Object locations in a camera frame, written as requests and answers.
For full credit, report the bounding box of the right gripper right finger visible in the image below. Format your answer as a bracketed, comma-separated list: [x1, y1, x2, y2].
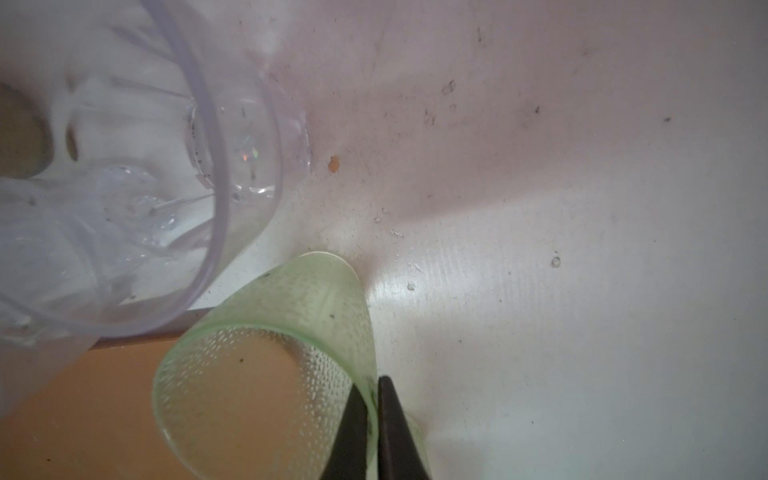
[377, 376, 431, 480]

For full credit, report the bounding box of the clear glass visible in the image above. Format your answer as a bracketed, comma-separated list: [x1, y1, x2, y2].
[1, 1, 311, 414]

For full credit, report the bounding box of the brown glass back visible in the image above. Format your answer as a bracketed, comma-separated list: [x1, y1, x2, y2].
[0, 83, 54, 179]

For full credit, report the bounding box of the small pale green glass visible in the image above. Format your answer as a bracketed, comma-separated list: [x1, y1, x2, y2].
[151, 250, 433, 480]

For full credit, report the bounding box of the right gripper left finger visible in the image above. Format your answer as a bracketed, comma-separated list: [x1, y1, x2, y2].
[320, 386, 368, 480]

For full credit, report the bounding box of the brown plastic tray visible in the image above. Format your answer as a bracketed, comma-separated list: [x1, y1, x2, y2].
[1, 309, 206, 479]

